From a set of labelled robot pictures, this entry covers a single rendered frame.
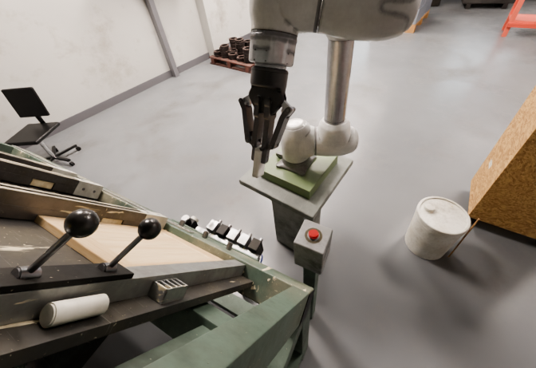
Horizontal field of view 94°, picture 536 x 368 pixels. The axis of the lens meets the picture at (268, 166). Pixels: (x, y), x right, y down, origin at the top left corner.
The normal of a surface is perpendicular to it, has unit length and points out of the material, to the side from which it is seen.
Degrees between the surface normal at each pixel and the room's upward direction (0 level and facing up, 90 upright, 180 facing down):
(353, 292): 0
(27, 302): 90
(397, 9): 83
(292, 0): 78
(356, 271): 0
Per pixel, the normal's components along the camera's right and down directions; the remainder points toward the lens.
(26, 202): 0.88, 0.26
